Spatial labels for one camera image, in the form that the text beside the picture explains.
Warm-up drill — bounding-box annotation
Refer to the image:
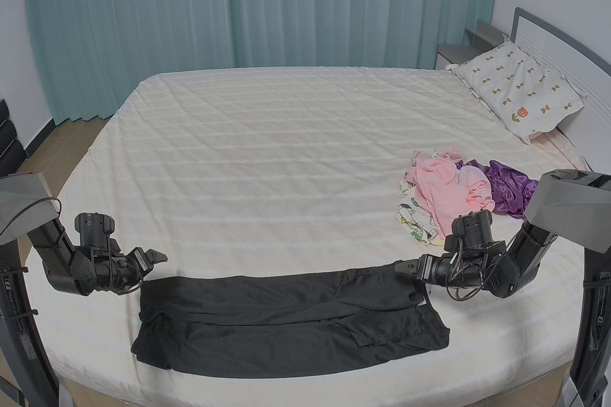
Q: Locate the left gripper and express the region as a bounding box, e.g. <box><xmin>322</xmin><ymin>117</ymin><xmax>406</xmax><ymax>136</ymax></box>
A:
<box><xmin>119</xmin><ymin>247</ymin><xmax>169</xmax><ymax>285</ymax></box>

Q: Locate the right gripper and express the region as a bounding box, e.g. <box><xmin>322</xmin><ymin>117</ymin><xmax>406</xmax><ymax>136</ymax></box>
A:
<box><xmin>415</xmin><ymin>254</ymin><xmax>453</xmax><ymax>287</ymax></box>

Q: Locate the black T-shirt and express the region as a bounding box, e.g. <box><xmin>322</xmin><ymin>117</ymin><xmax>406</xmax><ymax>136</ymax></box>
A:
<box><xmin>131</xmin><ymin>259</ymin><xmax>451</xmax><ymax>379</ymax></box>

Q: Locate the bed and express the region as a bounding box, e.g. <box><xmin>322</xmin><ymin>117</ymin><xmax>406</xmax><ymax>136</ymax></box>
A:
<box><xmin>21</xmin><ymin>7</ymin><xmax>611</xmax><ymax>398</ymax></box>

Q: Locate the white printed garment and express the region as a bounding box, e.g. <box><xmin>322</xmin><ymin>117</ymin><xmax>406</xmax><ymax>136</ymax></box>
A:
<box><xmin>394</xmin><ymin>178</ymin><xmax>445</xmax><ymax>248</ymax></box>

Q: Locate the pink garment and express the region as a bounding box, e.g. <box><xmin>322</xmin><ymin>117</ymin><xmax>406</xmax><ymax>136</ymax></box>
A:
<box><xmin>405</xmin><ymin>148</ymin><xmax>495</xmax><ymax>240</ymax></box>

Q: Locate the purple garment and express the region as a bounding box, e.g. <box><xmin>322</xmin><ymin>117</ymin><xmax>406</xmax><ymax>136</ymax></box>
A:
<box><xmin>460</xmin><ymin>159</ymin><xmax>540</xmax><ymax>220</ymax></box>

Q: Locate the black chest of drawers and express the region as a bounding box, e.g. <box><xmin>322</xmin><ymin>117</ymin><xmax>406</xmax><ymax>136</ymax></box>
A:
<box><xmin>0</xmin><ymin>99</ymin><xmax>25</xmax><ymax>177</ymax></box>

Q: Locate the white printed pillow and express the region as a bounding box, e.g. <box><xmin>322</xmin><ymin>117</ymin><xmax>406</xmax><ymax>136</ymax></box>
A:
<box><xmin>446</xmin><ymin>38</ymin><xmax>585</xmax><ymax>144</ymax></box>

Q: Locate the grey bedside table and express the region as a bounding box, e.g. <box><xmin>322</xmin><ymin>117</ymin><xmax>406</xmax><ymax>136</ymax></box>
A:
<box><xmin>437</xmin><ymin>19</ymin><xmax>508</xmax><ymax>69</ymax></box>

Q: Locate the black cable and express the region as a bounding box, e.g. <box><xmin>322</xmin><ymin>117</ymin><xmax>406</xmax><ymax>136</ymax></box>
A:
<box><xmin>0</xmin><ymin>197</ymin><xmax>63</xmax><ymax>240</ymax></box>

